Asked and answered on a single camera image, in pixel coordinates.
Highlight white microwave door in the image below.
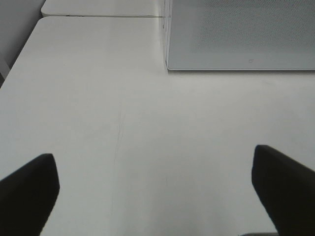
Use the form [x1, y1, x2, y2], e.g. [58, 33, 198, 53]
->
[166, 0, 315, 70]

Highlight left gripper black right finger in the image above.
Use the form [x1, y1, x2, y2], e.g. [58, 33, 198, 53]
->
[252, 145, 315, 236]

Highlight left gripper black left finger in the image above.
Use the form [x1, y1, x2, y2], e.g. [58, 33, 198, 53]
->
[0, 153, 60, 236]

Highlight white microwave oven body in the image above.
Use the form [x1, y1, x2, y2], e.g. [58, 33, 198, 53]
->
[160, 0, 173, 69]

